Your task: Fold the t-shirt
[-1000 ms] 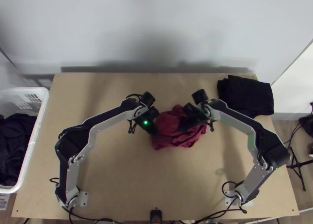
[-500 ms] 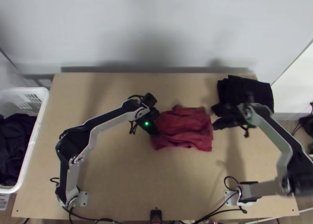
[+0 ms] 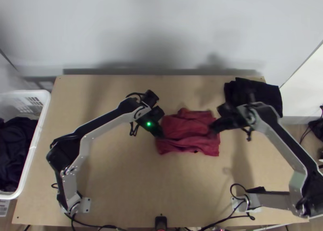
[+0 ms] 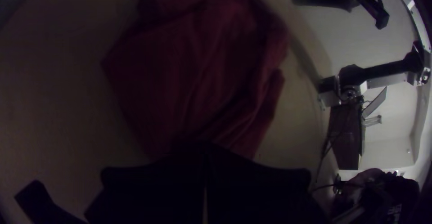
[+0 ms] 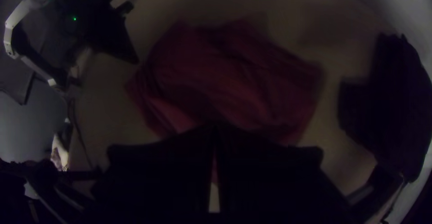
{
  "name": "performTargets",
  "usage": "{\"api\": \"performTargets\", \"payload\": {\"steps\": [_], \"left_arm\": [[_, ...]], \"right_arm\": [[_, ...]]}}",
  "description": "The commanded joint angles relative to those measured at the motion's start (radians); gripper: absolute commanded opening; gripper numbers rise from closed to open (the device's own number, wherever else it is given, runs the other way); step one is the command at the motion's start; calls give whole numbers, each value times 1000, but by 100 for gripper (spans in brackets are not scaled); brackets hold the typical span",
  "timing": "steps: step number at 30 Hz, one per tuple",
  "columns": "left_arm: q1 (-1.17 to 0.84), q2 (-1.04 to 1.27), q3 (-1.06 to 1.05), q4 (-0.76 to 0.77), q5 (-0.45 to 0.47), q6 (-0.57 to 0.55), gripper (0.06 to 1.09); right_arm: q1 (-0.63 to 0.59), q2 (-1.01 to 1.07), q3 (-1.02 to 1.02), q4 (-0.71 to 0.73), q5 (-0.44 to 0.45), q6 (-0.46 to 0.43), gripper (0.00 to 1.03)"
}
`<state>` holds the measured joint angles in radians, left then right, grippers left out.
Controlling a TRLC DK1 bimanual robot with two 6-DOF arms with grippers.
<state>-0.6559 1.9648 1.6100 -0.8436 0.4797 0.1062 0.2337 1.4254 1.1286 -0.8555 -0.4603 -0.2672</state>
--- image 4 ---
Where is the black cable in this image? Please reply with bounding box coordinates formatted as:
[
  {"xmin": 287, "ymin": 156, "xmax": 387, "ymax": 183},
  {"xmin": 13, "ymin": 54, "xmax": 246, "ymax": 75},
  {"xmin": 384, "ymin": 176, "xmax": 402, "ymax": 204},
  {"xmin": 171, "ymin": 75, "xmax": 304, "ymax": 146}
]
[{"xmin": 310, "ymin": 129, "xmax": 342, "ymax": 193}]

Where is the red t-shirt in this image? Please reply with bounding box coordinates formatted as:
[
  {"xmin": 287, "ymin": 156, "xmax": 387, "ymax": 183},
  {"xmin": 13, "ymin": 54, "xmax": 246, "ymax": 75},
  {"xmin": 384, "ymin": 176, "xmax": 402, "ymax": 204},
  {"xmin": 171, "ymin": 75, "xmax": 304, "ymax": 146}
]
[{"xmin": 101, "ymin": 0, "xmax": 292, "ymax": 161}]

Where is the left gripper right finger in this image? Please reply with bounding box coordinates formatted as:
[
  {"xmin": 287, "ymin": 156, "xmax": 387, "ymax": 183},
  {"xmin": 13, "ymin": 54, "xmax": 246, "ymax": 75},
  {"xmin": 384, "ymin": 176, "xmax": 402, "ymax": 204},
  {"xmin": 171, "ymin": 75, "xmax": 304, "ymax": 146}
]
[{"xmin": 206, "ymin": 143, "xmax": 330, "ymax": 224}]

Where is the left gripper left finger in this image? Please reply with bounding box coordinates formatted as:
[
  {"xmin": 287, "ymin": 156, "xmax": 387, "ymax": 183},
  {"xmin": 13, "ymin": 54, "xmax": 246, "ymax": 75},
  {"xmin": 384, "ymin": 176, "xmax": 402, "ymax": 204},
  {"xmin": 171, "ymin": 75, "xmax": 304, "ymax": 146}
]
[{"xmin": 84, "ymin": 143, "xmax": 207, "ymax": 224}]

